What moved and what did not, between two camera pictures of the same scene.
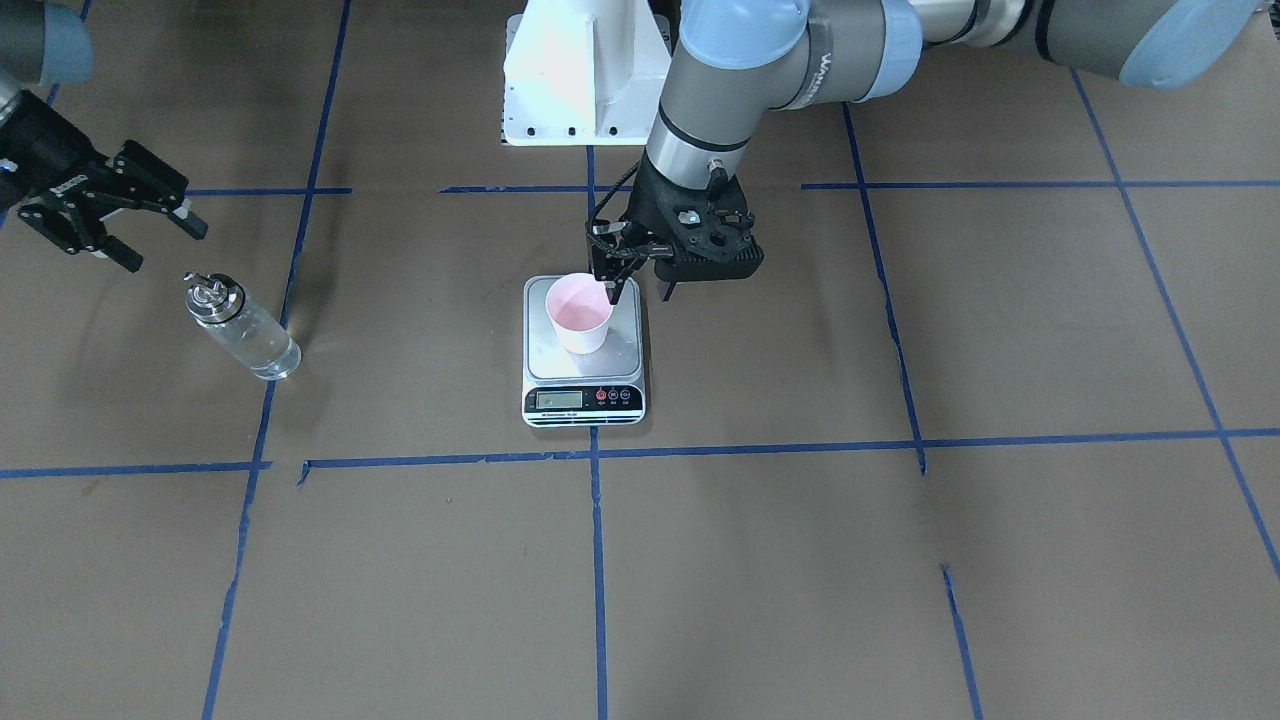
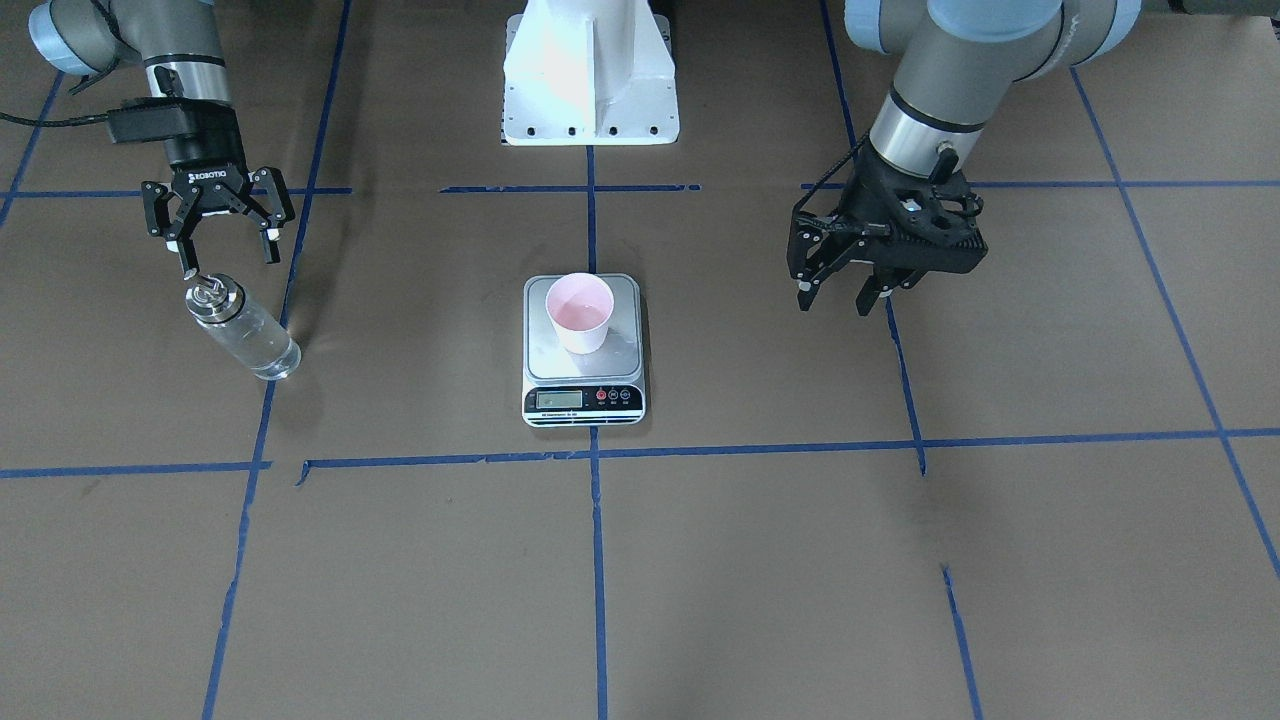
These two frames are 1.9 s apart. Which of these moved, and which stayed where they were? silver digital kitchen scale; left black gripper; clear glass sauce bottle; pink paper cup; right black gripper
Moved: left black gripper; right black gripper
Stayed: clear glass sauce bottle; pink paper cup; silver digital kitchen scale
